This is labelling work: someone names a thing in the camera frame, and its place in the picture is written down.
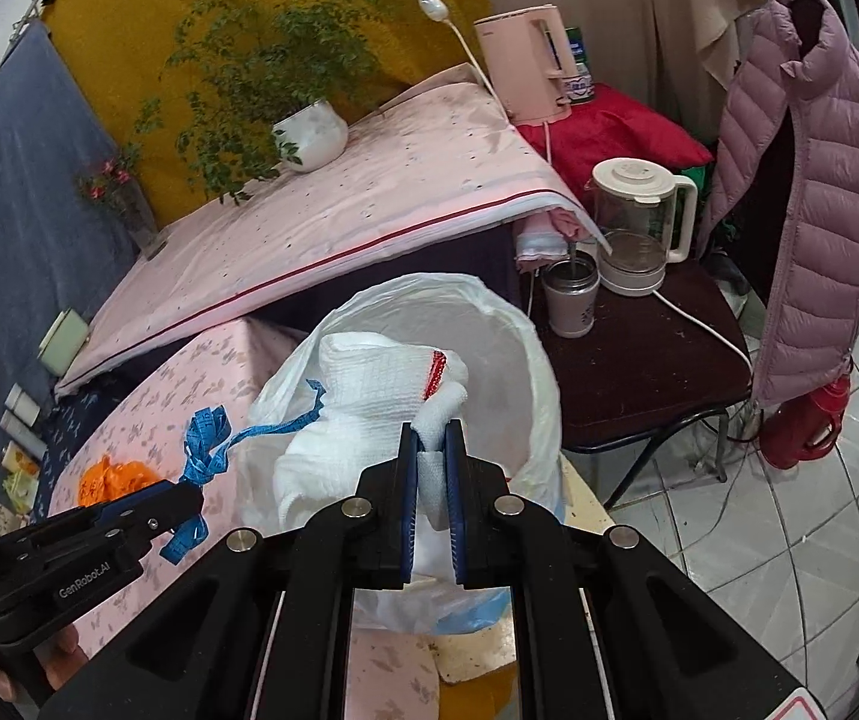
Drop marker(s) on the blue wall cloth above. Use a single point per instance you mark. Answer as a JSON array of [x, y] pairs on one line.
[[57, 250]]

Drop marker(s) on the yellow foam mat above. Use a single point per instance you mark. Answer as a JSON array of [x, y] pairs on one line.
[[470, 655]]

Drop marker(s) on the small yellow box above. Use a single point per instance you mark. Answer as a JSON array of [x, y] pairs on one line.
[[15, 460]]

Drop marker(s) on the blue ribbon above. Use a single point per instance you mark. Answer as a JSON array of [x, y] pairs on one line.
[[207, 442]]

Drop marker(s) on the small green box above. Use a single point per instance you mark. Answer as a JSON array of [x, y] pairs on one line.
[[21, 489]]

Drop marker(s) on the trash bin with white liner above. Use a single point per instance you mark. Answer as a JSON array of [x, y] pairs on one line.
[[511, 416]]

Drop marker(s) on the dark side table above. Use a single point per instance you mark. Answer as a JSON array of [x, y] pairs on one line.
[[648, 368]]

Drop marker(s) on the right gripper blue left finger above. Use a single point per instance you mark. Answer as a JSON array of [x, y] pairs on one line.
[[408, 458]]

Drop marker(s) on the potted green plant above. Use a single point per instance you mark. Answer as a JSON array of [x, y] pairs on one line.
[[251, 66]]

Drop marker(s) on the white glass kettle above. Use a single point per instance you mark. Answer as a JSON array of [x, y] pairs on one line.
[[648, 217]]

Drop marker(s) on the person's left hand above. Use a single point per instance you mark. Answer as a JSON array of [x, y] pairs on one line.
[[62, 658]]

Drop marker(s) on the pink mug with spoon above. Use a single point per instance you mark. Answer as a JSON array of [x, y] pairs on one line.
[[571, 287]]

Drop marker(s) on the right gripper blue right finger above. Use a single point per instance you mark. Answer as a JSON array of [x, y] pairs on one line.
[[453, 451]]

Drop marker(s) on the white plastic bag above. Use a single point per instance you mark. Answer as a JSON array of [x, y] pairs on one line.
[[374, 387]]

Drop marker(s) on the red thermos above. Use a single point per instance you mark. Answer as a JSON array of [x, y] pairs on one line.
[[806, 428]]

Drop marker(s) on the green tissue box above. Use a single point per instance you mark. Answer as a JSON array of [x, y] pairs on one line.
[[61, 344]]

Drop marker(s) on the pink mattress pad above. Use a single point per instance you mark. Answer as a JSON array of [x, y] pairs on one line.
[[436, 163]]

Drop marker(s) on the red cushion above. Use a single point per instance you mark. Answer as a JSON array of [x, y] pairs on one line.
[[612, 125]]

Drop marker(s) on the orange plastic bag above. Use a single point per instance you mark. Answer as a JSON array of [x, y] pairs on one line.
[[109, 480]]

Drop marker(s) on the glass vase with flowers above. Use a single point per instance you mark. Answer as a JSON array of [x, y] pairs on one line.
[[114, 185]]

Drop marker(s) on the white cosmetic jar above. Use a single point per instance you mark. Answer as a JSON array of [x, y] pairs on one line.
[[22, 405]]

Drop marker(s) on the pink electric kettle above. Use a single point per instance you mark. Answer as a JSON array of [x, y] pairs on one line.
[[530, 63]]

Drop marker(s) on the pink puffer jacket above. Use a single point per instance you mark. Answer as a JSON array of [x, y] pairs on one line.
[[801, 70]]

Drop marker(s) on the white cosmetic tube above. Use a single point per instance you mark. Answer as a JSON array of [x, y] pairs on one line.
[[23, 435]]

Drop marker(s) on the navy floral cloth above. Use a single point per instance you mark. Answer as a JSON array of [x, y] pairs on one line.
[[71, 422]]

